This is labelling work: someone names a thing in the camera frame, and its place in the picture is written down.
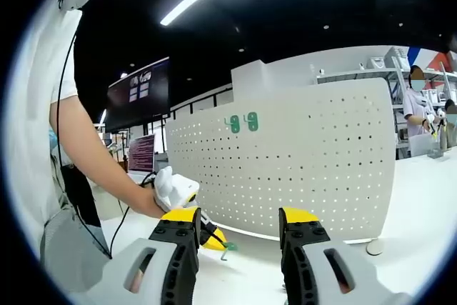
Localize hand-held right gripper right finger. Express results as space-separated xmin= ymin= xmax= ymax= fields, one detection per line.
xmin=278 ymin=206 xmax=393 ymax=305

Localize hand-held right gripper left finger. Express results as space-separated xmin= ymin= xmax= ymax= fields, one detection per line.
xmin=96 ymin=206 xmax=203 ymax=305

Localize green hook assembly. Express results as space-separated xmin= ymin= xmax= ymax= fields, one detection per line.
xmin=243 ymin=111 xmax=259 ymax=131
xmin=219 ymin=241 xmax=239 ymax=261
xmin=224 ymin=115 xmax=241 ymax=134

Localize white perforated mounting plate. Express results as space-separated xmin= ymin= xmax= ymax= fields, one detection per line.
xmin=164 ymin=76 xmax=398 ymax=257

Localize white laptop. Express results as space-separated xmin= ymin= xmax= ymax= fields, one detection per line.
xmin=126 ymin=134 xmax=159 ymax=185

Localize person's grey trousers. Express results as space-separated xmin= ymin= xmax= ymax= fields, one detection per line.
xmin=39 ymin=208 xmax=112 ymax=294

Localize black waist pouch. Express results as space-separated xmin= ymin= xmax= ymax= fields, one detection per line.
xmin=60 ymin=164 xmax=104 ymax=228

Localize person's white shirt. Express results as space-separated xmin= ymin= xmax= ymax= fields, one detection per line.
xmin=9 ymin=6 xmax=80 ymax=236

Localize metal shelf rack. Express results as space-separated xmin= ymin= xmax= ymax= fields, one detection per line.
xmin=316 ymin=55 xmax=411 ymax=158

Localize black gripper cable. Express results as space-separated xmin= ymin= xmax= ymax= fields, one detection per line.
xmin=109 ymin=171 xmax=159 ymax=260

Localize large black wall monitor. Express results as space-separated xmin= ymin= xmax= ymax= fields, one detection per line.
xmin=104 ymin=56 xmax=171 ymax=134

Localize thin black device cable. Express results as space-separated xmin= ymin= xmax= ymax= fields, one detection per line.
xmin=55 ymin=29 xmax=114 ymax=260

